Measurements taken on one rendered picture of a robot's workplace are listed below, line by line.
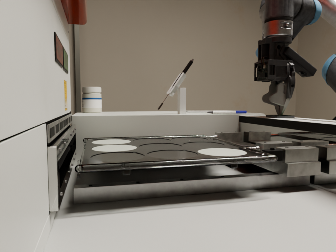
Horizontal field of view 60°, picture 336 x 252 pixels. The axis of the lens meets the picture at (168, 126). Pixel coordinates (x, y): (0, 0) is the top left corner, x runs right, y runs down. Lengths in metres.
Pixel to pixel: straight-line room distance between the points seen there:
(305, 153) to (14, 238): 0.55
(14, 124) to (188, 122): 0.71
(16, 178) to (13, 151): 0.02
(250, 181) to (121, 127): 0.42
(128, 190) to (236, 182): 0.22
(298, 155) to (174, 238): 0.34
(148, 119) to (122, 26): 2.08
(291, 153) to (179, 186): 0.24
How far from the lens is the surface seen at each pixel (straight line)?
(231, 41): 3.39
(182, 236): 0.43
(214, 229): 0.45
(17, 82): 0.29
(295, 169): 0.65
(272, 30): 0.87
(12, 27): 0.29
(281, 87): 0.86
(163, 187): 0.57
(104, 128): 0.88
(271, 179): 0.67
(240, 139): 0.95
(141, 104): 2.87
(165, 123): 0.90
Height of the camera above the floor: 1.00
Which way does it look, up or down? 5 degrees down
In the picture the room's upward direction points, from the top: straight up
